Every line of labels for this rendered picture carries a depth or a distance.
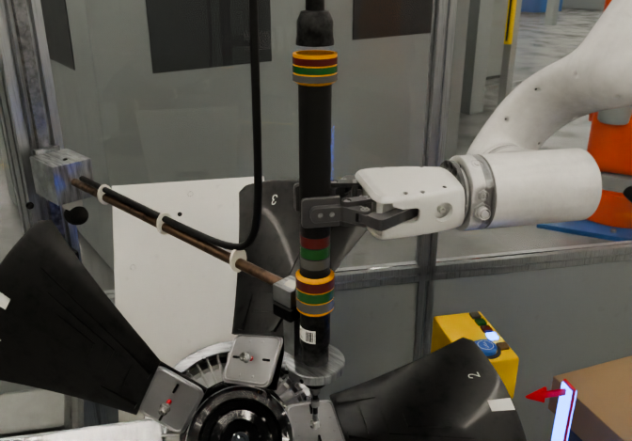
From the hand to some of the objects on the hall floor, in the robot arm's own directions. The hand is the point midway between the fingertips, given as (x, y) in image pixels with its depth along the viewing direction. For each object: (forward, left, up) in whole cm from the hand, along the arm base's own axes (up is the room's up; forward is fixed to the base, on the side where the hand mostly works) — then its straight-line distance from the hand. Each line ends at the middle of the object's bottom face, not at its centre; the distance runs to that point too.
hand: (316, 204), depth 65 cm
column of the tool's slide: (+23, -63, -150) cm, 164 cm away
